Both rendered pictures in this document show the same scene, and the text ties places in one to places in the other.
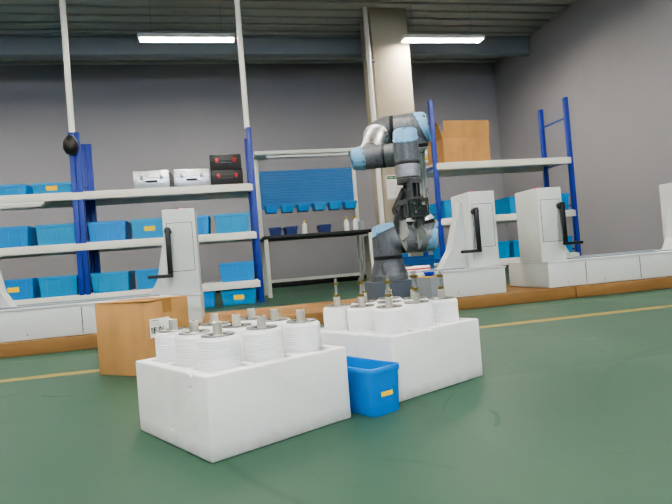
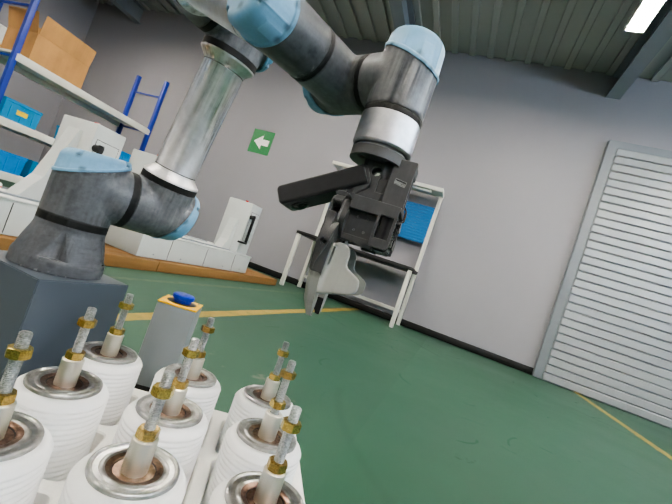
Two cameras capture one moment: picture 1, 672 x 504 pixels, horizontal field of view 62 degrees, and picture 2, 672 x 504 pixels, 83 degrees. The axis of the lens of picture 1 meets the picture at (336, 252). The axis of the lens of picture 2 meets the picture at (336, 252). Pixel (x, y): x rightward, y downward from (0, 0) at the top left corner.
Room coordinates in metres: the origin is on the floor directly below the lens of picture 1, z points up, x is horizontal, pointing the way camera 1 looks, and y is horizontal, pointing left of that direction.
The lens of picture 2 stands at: (1.45, 0.18, 0.48)
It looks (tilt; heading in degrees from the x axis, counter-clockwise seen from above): 2 degrees up; 300
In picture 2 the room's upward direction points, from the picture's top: 19 degrees clockwise
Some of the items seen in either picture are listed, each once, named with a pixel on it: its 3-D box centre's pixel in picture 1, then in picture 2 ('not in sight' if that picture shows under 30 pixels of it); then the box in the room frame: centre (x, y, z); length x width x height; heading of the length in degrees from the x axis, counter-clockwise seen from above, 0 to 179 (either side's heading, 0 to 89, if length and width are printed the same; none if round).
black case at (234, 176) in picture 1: (226, 179); not in sight; (6.30, 1.17, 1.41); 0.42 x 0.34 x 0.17; 13
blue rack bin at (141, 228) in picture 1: (152, 229); not in sight; (6.15, 2.01, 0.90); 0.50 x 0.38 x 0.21; 12
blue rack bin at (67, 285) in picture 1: (65, 285); not in sight; (5.98, 2.93, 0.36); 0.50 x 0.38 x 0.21; 11
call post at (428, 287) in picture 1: (432, 319); (152, 382); (2.03, -0.33, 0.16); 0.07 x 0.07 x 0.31; 40
